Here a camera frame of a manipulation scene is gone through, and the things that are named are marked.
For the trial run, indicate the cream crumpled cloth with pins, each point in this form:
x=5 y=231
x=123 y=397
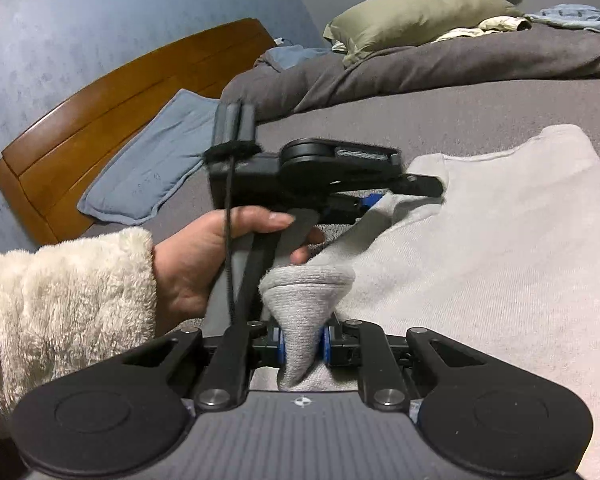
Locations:
x=495 y=24

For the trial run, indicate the wooden headboard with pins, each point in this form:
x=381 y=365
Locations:
x=105 y=105

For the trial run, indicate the person's left hand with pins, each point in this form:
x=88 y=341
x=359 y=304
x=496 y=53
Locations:
x=185 y=270

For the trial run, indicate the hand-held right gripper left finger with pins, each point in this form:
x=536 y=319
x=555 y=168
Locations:
x=279 y=350

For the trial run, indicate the blue crumpled cloth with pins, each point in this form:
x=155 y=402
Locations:
x=290 y=57

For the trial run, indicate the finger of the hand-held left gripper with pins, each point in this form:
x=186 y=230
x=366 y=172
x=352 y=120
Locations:
x=360 y=202
x=422 y=185

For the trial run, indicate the person's left forearm fluffy sleeve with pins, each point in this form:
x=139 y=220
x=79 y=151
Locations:
x=65 y=310

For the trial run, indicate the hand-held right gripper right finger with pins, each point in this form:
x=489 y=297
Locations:
x=326 y=350

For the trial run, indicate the blue quilted pillow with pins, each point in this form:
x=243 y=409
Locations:
x=150 y=165

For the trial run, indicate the grey bed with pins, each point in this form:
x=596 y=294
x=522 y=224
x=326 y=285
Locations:
x=405 y=115

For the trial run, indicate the light grey sweater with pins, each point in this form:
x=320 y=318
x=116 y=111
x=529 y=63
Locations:
x=480 y=260

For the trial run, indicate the olive green pillow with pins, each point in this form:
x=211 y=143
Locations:
x=410 y=15

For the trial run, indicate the light blue patterned cloth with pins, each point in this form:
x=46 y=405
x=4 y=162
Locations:
x=575 y=16

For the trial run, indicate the dark grey duvet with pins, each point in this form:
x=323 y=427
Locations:
x=455 y=60

